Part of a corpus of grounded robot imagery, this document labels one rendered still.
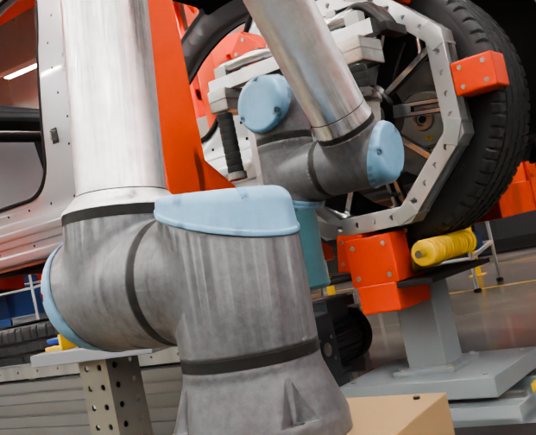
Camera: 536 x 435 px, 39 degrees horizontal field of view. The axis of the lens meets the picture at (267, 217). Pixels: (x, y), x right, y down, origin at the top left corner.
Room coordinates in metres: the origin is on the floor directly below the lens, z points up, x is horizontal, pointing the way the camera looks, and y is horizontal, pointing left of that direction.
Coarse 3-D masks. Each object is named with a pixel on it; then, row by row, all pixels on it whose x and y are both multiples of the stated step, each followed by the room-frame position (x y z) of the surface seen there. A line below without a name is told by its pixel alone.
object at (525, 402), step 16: (528, 384) 1.82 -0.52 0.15; (448, 400) 1.75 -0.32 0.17; (464, 400) 1.73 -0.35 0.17; (480, 400) 1.70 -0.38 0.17; (496, 400) 1.67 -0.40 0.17; (512, 400) 1.65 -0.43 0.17; (528, 400) 1.63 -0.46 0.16; (464, 416) 1.66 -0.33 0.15; (480, 416) 1.64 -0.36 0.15; (496, 416) 1.61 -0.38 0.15; (512, 416) 1.59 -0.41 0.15; (528, 416) 1.62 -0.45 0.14
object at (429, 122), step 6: (420, 108) 2.05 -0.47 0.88; (426, 108) 2.05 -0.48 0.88; (432, 114) 2.04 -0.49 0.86; (414, 120) 2.07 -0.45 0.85; (420, 120) 2.06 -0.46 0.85; (426, 120) 2.05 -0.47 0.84; (432, 120) 2.04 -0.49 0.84; (414, 126) 2.07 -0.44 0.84; (420, 126) 2.06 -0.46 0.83; (426, 126) 2.05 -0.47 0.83
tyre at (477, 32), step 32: (416, 0) 1.67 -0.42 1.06; (448, 0) 1.63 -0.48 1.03; (480, 32) 1.63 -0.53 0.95; (512, 64) 1.71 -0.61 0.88; (480, 96) 1.61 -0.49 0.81; (512, 96) 1.67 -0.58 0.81; (480, 128) 1.62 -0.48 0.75; (512, 128) 1.68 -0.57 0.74; (480, 160) 1.63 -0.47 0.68; (512, 160) 1.74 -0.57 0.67; (448, 192) 1.68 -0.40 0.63; (480, 192) 1.68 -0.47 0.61; (416, 224) 1.73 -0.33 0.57; (448, 224) 1.71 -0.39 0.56
